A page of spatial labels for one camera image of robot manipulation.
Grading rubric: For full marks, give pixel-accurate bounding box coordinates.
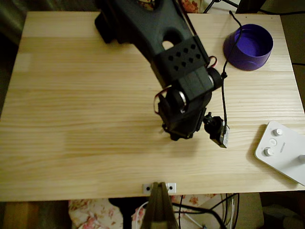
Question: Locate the grey fabric drape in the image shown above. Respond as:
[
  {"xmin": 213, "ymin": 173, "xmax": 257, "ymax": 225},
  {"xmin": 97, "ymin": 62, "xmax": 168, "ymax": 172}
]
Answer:
[{"xmin": 0, "ymin": 0, "xmax": 96, "ymax": 46}]

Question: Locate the purple plastic bowl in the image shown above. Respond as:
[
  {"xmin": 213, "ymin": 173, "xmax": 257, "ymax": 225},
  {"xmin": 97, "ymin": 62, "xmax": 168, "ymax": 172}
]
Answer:
[{"xmin": 223, "ymin": 23, "xmax": 274, "ymax": 72}]

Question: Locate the black camera box white label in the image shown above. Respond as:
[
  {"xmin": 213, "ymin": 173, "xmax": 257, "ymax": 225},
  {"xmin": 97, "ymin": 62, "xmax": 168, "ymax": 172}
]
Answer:
[{"xmin": 203, "ymin": 111, "xmax": 231, "ymax": 149}]

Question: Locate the black tripod stand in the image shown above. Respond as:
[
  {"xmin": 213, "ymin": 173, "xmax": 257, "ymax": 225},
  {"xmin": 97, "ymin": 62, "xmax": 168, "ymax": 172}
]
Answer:
[{"xmin": 204, "ymin": 0, "xmax": 239, "ymax": 12}]

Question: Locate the wooden frame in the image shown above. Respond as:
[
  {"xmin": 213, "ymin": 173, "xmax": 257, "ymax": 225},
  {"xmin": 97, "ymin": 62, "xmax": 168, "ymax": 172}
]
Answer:
[{"xmin": 0, "ymin": 201, "xmax": 41, "ymax": 229}]

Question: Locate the white lamp base with knobs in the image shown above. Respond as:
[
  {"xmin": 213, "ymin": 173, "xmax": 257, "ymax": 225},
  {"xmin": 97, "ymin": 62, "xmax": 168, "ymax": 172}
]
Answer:
[{"xmin": 254, "ymin": 120, "xmax": 305, "ymax": 187}]

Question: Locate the white cable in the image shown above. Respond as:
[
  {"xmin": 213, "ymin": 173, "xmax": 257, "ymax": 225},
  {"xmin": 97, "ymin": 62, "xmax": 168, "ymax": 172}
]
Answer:
[{"xmin": 132, "ymin": 201, "xmax": 150, "ymax": 229}]

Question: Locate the red servo cable loop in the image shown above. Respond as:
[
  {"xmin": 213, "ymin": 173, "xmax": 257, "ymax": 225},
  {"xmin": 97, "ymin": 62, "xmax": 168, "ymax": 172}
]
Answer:
[{"xmin": 153, "ymin": 88, "xmax": 172, "ymax": 115}]

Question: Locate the floral fabric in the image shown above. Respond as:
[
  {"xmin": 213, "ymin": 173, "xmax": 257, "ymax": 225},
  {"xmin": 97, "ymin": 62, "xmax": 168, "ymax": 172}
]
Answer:
[
  {"xmin": 137, "ymin": 0, "xmax": 202, "ymax": 13},
  {"xmin": 68, "ymin": 193, "xmax": 217, "ymax": 229}
]

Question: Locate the metal clamp bracket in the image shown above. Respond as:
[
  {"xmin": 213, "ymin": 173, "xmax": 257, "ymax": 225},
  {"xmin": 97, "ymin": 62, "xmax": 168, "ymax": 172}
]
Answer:
[{"xmin": 142, "ymin": 181, "xmax": 179, "ymax": 229}]

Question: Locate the thick black cable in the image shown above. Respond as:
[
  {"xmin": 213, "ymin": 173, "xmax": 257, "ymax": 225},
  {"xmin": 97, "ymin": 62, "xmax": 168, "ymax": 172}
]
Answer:
[{"xmin": 171, "ymin": 202, "xmax": 227, "ymax": 229}]

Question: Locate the black camera cable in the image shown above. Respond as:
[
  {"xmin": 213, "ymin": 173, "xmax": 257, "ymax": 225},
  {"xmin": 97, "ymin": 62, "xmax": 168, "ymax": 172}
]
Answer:
[{"xmin": 220, "ymin": 10, "xmax": 243, "ymax": 131}]

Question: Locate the black cable bundle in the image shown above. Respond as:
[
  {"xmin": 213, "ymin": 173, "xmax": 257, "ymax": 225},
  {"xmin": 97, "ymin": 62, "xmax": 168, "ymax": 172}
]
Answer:
[{"xmin": 221, "ymin": 193, "xmax": 240, "ymax": 229}]

